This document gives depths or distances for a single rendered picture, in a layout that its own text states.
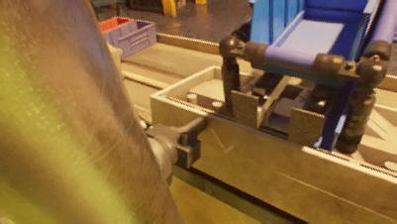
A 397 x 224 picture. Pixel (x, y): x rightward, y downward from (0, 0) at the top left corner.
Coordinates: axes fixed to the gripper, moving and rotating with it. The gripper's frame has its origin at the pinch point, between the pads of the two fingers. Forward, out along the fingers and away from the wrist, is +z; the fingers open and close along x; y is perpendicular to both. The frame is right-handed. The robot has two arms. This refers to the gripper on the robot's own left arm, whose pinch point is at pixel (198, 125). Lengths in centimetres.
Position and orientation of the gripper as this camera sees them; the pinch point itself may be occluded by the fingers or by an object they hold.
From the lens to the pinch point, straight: 69.2
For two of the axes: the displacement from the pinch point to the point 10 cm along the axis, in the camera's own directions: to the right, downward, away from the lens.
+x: -8.1, -2.8, 5.0
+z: 5.8, -3.8, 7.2
